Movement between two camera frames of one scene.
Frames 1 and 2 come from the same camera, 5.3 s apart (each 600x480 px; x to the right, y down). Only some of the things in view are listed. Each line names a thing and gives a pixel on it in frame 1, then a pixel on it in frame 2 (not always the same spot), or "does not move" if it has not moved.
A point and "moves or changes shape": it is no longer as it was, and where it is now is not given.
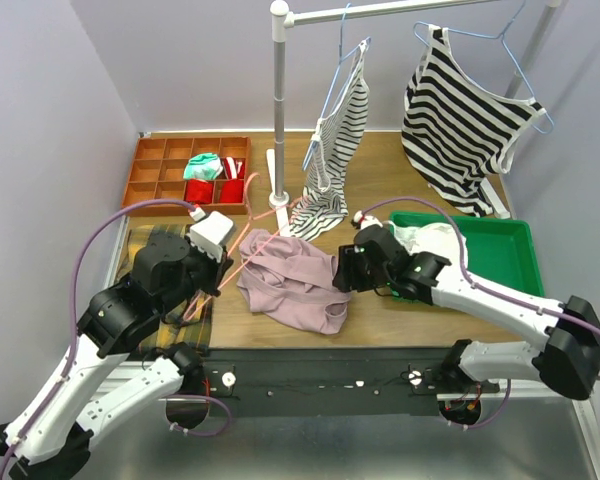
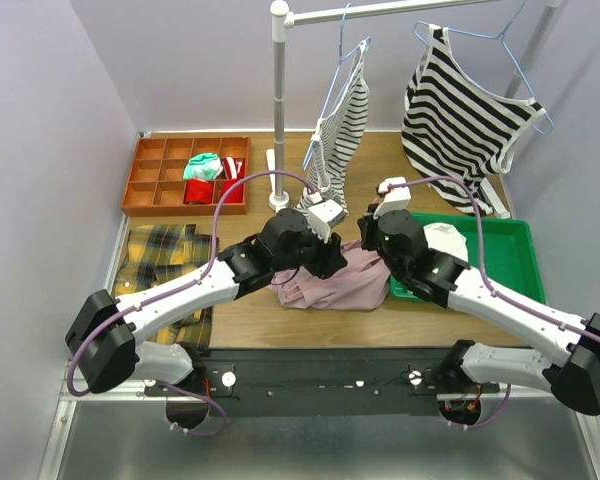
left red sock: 199,191 does not move
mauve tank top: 291,280 moves or changes shape
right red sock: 231,191 does not move
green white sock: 203,166 does not move
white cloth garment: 437,237 does not move
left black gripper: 212,270 to 331,255
